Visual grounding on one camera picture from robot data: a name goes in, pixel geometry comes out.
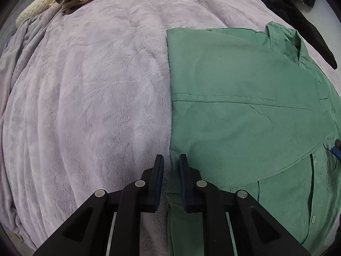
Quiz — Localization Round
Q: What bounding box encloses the green button shirt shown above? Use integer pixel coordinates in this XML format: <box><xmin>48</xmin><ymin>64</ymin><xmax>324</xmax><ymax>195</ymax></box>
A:
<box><xmin>166</xmin><ymin>21</ymin><xmax>341</xmax><ymax>256</ymax></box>

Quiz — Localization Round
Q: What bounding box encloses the lilac plush blanket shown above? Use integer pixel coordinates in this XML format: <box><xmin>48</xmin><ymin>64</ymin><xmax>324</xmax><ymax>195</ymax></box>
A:
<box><xmin>0</xmin><ymin>0</ymin><xmax>339</xmax><ymax>256</ymax></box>

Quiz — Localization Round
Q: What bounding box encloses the cream patterned cloth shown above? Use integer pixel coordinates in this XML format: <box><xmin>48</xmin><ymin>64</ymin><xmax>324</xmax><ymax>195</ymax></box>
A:
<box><xmin>16</xmin><ymin>0</ymin><xmax>57</xmax><ymax>28</ymax></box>

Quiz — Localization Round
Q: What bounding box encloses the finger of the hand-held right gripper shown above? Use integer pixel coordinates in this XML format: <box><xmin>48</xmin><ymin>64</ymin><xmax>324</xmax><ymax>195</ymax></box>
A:
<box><xmin>332</xmin><ymin>139</ymin><xmax>341</xmax><ymax>163</ymax></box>

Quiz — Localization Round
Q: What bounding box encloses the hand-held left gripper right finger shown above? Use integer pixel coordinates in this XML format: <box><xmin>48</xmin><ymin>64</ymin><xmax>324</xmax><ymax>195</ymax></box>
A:
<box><xmin>179</xmin><ymin>153</ymin><xmax>312</xmax><ymax>256</ymax></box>

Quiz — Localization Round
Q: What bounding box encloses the black knit garment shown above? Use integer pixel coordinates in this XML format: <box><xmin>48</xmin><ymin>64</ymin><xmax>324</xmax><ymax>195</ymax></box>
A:
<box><xmin>260</xmin><ymin>0</ymin><xmax>338</xmax><ymax>70</ymax></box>

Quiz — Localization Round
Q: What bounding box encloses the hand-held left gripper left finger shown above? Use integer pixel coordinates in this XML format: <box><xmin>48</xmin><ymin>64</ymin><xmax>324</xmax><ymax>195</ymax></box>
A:
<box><xmin>32</xmin><ymin>154</ymin><xmax>164</xmax><ymax>256</ymax></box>

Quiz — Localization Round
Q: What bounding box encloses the grey quilted mattress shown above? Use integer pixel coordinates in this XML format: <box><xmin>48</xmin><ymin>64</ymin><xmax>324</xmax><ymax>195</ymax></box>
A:
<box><xmin>0</xmin><ymin>0</ymin><xmax>58</xmax><ymax>59</ymax></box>

